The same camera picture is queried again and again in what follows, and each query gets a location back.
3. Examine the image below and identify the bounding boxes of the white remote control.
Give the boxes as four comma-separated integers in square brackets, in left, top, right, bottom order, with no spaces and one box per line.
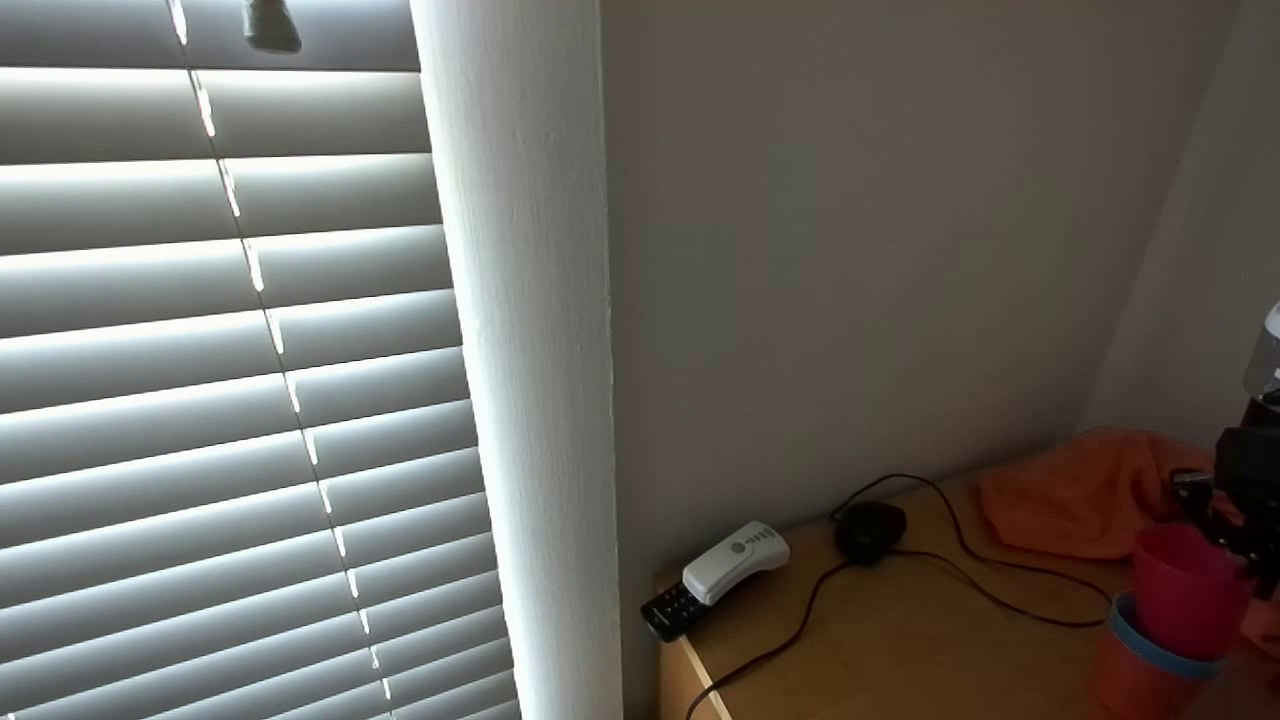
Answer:
[679,521,791,610]

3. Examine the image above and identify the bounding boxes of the white window blinds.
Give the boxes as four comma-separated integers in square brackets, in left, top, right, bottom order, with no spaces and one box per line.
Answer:
[0,0,522,720]

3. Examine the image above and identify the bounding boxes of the orange towel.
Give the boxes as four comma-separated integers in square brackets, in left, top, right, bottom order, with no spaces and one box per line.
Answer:
[971,430,1280,656]

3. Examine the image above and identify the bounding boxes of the orange plastic cup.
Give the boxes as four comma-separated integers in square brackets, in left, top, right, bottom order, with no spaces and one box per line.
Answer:
[1088,633,1210,720]

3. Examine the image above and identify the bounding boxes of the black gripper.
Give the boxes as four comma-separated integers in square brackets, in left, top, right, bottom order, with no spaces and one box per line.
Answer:
[1174,391,1280,602]

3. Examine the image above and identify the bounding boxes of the black remote control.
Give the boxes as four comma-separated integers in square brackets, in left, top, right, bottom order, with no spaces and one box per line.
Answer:
[640,584,708,641]

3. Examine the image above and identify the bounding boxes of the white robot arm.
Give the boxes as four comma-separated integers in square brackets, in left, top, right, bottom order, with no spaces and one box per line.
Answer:
[1174,304,1280,602]

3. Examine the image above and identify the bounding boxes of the black mouse cable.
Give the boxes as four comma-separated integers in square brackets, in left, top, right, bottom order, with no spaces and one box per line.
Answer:
[679,467,1120,720]

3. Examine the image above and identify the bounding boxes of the black computer mouse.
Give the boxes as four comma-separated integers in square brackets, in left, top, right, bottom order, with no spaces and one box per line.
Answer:
[835,499,907,570]

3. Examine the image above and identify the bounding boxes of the blue plastic cup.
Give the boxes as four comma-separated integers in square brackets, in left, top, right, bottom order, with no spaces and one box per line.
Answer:
[1109,598,1219,679]

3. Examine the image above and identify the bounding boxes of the wooden dresser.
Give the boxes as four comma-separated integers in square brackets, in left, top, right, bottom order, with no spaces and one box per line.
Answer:
[658,479,1130,720]

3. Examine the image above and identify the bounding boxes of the pink plastic cup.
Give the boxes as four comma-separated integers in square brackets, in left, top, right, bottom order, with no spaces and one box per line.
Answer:
[1131,524,1248,660]

